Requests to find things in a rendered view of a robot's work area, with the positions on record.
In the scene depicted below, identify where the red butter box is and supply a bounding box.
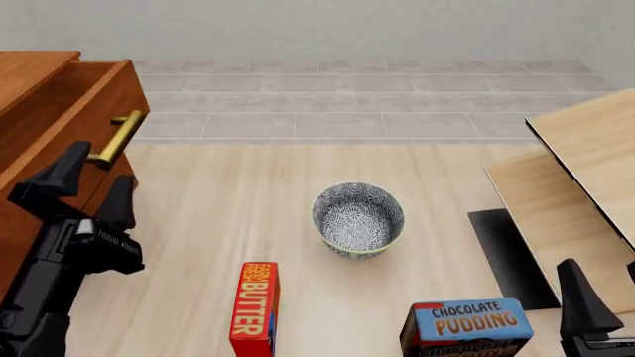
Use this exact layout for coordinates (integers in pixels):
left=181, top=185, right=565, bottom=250
left=228, top=261, right=282, bottom=357

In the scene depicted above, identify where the pale wooden panel furniture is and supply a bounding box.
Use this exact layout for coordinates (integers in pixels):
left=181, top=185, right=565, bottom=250
left=482, top=87, right=635, bottom=310

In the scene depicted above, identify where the brass drawer handle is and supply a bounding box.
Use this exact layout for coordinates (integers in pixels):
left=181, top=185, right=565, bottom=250
left=86, top=109, right=147, bottom=167

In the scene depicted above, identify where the wooden cabinet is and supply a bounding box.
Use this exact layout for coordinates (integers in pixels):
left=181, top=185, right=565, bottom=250
left=0, top=51, right=151, bottom=298

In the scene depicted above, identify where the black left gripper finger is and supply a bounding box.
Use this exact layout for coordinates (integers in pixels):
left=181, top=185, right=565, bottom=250
left=6, top=140, right=93, bottom=220
left=94, top=173, right=138, bottom=234

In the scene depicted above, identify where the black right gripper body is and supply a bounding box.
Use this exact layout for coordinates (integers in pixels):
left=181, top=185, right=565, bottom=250
left=559, top=327, right=635, bottom=357

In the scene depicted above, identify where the blue patterned bowl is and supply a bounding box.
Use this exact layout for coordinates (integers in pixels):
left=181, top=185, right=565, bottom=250
left=311, top=180, right=406, bottom=261

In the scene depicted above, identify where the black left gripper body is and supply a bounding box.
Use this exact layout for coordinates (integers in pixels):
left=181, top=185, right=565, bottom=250
left=43, top=216, right=147, bottom=277

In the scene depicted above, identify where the blue chocolate pudding box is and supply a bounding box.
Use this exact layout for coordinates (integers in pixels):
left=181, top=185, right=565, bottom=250
left=399, top=297, right=535, bottom=357

